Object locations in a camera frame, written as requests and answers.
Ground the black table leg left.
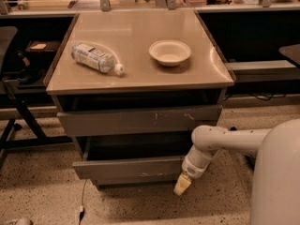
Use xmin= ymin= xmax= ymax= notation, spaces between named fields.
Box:
xmin=0 ymin=78 xmax=74 ymax=171

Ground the grey bottom drawer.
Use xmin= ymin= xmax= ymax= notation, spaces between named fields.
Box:
xmin=92 ymin=176 xmax=175 ymax=188

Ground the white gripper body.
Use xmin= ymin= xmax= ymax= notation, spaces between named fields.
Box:
xmin=182 ymin=157 xmax=205 ymax=179

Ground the grey drawer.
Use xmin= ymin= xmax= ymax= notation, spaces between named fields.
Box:
xmin=72 ymin=136 xmax=193 ymax=180
xmin=57 ymin=105 xmax=222 ymax=137
xmin=92 ymin=176 xmax=175 ymax=188

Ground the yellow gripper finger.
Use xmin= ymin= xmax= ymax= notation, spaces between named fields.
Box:
xmin=173 ymin=172 xmax=192 ymax=196

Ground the plastic water bottle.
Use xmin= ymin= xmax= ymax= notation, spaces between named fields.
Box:
xmin=71 ymin=43 xmax=125 ymax=76

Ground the floor cable with plug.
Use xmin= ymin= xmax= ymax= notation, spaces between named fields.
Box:
xmin=76 ymin=178 xmax=89 ymax=225

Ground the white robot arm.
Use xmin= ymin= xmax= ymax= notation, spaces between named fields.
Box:
xmin=174 ymin=119 xmax=300 ymax=225

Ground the grey top drawer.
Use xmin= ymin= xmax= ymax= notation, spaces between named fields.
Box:
xmin=57 ymin=105 xmax=222 ymax=137

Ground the grey drawer cabinet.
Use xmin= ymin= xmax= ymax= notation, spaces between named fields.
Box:
xmin=43 ymin=8 xmax=236 ymax=161

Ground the black office chair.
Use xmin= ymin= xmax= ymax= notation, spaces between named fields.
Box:
xmin=0 ymin=26 xmax=18 ymax=77

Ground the white paper bowl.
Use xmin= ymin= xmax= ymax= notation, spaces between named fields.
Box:
xmin=149 ymin=40 xmax=191 ymax=67

